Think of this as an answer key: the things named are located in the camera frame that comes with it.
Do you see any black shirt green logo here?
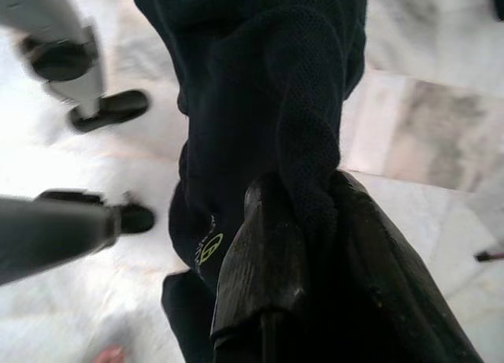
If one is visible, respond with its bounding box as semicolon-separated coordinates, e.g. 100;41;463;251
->
128;0;371;363

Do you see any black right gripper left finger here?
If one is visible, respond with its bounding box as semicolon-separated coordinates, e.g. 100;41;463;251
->
210;172;309;341

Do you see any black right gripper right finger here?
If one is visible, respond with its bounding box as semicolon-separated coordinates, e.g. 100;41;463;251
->
329;170;485;363

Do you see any person bare foot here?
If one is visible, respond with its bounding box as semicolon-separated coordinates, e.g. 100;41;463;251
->
96;343;128;363

